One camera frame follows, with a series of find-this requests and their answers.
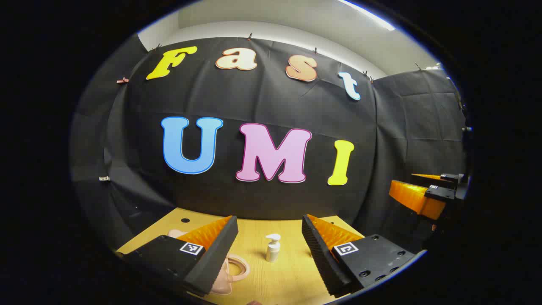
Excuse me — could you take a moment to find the white pump bottle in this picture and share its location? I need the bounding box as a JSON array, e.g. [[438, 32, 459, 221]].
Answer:
[[265, 234, 282, 263]]

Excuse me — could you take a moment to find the pink suitcase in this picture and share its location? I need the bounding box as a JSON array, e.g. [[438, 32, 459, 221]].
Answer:
[[167, 229, 251, 296]]

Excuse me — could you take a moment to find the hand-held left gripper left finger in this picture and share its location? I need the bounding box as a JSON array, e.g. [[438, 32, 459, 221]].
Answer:
[[116, 215, 239, 297]]

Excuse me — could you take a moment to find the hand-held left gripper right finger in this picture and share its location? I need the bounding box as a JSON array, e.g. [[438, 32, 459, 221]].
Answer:
[[301, 214, 418, 298]]

